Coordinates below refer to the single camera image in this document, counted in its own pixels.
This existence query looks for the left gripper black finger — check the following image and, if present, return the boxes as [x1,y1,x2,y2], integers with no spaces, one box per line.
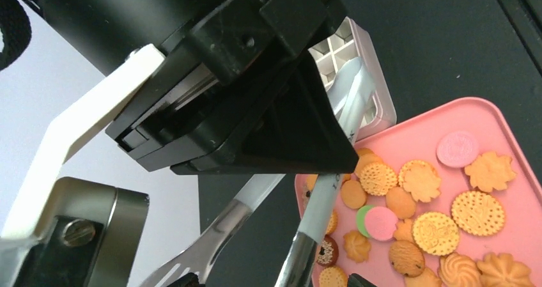
[347,273,376,287]

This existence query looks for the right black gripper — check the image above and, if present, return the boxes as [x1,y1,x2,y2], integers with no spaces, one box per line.
[105,0,357,175]

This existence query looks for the pink and green cookie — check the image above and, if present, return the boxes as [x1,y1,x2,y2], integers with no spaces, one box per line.
[355,205,399,242]

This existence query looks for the beige compartment box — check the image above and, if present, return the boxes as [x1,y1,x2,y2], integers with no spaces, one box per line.
[309,17,397,141]

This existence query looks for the pink cookie tray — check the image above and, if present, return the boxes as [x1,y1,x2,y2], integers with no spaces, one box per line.
[294,97,542,287]

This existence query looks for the pink round cookie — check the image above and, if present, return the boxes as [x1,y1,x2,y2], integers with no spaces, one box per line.
[436,131,479,168]

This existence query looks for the chocolate ring cookie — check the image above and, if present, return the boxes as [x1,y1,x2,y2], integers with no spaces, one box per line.
[316,235,339,267]

